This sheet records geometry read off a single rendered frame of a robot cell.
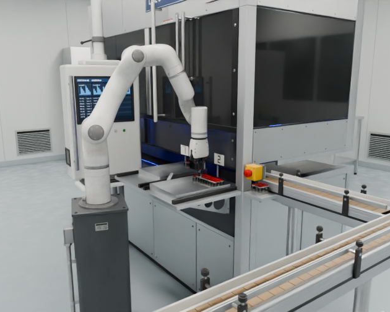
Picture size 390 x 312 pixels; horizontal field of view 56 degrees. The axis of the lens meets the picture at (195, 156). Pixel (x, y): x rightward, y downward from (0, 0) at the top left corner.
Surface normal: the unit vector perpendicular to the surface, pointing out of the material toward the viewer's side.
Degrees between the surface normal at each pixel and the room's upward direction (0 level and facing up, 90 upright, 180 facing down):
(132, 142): 90
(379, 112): 90
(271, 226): 90
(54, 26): 90
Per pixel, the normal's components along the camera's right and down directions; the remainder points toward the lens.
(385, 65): -0.81, 0.12
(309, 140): 0.58, 0.16
